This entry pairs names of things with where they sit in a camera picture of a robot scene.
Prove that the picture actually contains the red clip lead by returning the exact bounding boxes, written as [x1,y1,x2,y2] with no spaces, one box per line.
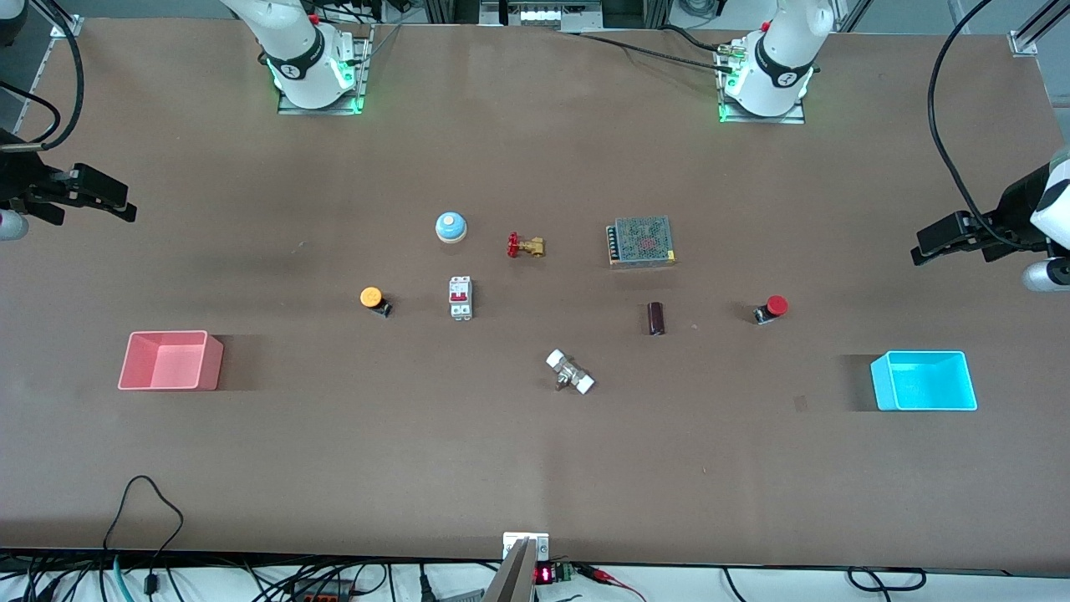
[575,565,646,602]

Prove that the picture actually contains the black base power cable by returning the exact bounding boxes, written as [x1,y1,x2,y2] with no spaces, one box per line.
[575,30,738,74]

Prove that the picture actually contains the metal fitting white caps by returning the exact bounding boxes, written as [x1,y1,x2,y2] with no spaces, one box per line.
[545,349,596,396]

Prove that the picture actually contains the metal mesh power supply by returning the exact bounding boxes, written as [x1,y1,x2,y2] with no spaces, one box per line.
[606,216,678,268]

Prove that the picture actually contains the white mounting bracket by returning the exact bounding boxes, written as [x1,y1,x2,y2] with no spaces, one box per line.
[502,532,551,562]

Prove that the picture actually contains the pink plastic box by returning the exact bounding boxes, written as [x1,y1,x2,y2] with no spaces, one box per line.
[118,330,225,391]

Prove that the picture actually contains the black orange power strip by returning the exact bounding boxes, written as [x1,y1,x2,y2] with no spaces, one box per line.
[287,580,354,602]

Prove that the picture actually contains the blue plastic box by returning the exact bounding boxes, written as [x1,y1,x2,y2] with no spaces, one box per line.
[870,350,978,412]

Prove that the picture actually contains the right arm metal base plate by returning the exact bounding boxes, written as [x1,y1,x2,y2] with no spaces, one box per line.
[277,25,375,116]

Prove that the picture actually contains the black looped cable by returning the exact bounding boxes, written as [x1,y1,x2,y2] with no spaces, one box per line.
[103,475,186,602]

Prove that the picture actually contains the grey metal bar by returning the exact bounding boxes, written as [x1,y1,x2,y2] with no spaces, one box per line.
[482,538,538,602]

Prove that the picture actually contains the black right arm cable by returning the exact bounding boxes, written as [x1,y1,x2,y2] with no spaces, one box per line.
[0,0,85,153]

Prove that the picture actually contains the black coiled cable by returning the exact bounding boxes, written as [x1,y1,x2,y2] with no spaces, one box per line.
[847,566,927,593]

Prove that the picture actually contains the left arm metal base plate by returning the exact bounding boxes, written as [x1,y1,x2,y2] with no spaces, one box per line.
[717,43,807,125]

